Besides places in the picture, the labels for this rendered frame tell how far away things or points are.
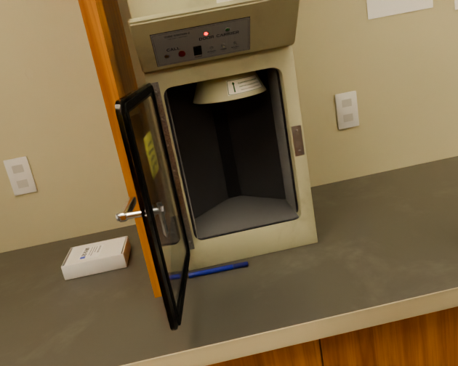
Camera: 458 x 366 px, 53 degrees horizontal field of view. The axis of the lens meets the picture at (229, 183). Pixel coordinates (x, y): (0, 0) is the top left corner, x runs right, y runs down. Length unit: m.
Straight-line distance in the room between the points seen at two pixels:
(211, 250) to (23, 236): 0.72
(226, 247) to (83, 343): 0.38
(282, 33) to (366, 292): 0.54
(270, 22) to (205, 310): 0.58
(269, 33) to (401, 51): 0.72
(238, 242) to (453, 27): 1.00
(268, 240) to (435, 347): 0.41
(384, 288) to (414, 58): 0.88
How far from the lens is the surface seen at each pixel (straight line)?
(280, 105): 1.08
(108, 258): 1.23
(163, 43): 0.93
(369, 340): 0.99
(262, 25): 0.95
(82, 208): 1.55
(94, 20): 0.93
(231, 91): 1.04
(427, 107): 1.68
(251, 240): 1.12
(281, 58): 1.04
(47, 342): 1.04
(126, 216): 0.78
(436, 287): 0.97
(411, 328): 1.01
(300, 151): 1.07
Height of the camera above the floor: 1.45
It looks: 17 degrees down
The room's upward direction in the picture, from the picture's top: 11 degrees counter-clockwise
